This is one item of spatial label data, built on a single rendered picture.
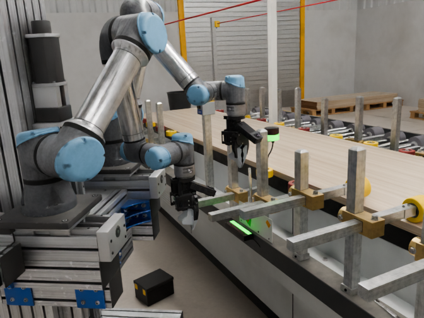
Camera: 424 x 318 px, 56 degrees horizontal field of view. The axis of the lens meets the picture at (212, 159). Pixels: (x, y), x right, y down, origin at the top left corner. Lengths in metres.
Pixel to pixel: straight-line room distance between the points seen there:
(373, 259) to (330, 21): 10.23
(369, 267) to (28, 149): 1.20
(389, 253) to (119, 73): 1.05
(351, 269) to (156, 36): 0.90
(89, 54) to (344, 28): 6.64
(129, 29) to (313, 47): 10.14
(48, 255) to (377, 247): 1.07
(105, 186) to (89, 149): 0.62
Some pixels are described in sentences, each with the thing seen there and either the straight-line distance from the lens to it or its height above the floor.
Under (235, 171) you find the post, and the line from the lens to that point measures 1.85.
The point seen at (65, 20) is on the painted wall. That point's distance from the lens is 9.12.
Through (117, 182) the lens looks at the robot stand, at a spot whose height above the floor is 0.97.
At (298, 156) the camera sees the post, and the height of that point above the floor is 1.09.
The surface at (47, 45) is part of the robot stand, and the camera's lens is 1.40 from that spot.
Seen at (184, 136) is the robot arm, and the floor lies 1.18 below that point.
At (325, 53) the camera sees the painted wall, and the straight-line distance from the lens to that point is 11.43.
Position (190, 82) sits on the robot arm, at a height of 1.35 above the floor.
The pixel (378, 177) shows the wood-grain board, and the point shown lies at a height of 0.90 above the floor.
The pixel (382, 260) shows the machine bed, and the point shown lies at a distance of 1.55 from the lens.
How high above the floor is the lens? 1.44
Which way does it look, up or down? 15 degrees down
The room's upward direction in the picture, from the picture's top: 3 degrees counter-clockwise
